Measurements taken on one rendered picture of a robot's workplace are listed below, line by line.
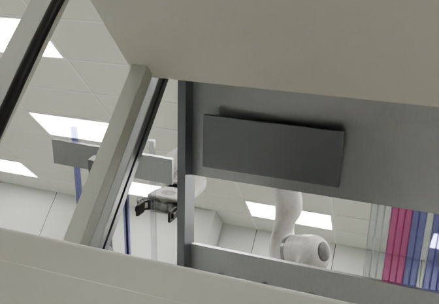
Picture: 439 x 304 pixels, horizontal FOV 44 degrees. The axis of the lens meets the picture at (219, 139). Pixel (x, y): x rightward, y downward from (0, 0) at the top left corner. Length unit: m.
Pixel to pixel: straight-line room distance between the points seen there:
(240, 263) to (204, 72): 0.57
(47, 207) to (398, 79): 9.30
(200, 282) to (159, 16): 0.47
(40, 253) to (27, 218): 9.53
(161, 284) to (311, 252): 1.45
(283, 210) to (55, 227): 7.96
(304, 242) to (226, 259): 0.62
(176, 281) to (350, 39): 0.44
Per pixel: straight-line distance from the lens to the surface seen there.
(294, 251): 1.94
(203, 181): 1.70
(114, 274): 0.49
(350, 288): 1.31
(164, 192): 1.55
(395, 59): 0.80
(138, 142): 1.05
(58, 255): 0.52
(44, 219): 9.88
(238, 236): 8.58
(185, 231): 1.31
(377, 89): 0.87
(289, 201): 1.94
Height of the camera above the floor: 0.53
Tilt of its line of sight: 25 degrees up
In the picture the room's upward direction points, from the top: 16 degrees clockwise
